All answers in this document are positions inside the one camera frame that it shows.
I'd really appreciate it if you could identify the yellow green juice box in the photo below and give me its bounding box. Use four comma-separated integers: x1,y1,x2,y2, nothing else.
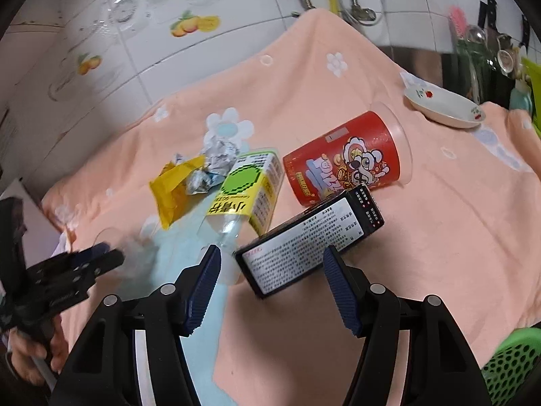
206,148,285,235

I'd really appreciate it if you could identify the peach flower print blanket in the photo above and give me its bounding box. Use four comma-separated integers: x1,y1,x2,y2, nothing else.
40,7,541,406

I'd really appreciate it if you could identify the metal spoon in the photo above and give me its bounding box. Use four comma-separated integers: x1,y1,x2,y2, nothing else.
465,25,487,46

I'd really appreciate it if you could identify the lime green dish rack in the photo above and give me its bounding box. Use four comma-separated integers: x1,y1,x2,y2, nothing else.
519,56,541,136

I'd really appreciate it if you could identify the metal valve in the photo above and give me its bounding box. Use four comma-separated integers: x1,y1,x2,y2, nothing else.
342,5,378,26

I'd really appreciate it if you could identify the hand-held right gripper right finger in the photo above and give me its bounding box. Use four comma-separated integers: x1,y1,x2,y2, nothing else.
323,246,493,406

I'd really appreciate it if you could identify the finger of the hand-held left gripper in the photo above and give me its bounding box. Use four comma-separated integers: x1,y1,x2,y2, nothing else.
70,243,111,265
82,250,126,284

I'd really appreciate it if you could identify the pink brush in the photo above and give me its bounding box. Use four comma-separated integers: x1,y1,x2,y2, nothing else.
448,5,468,40

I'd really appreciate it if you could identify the small metal strainer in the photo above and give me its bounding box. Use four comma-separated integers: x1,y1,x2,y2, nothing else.
495,34,520,75

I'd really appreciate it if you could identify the person's left hand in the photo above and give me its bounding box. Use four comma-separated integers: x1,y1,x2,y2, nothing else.
9,325,71,385

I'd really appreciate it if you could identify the silver wrapper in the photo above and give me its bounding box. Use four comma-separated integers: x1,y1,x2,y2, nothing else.
186,137,239,195

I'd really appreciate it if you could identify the green plastic basket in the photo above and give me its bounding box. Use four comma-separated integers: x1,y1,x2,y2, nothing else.
479,328,541,406

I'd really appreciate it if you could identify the yellow snack wrapper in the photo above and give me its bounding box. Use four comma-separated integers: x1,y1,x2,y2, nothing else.
149,155,208,230

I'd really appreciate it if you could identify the clear plastic cup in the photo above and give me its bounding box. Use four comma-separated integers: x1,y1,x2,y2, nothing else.
95,226,146,272
195,213,259,286

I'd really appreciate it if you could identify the small white dish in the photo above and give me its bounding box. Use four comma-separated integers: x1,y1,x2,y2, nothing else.
403,86,487,130

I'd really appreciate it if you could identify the white appliance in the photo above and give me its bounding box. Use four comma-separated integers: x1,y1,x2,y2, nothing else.
13,177,60,246

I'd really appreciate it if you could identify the red cartoon snack can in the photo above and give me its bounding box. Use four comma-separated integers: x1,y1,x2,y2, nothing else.
282,101,413,208

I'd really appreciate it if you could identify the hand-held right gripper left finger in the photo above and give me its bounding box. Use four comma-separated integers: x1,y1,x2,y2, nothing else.
48,244,222,406

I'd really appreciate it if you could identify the black printed box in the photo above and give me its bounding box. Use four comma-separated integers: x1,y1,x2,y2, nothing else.
234,184,385,301

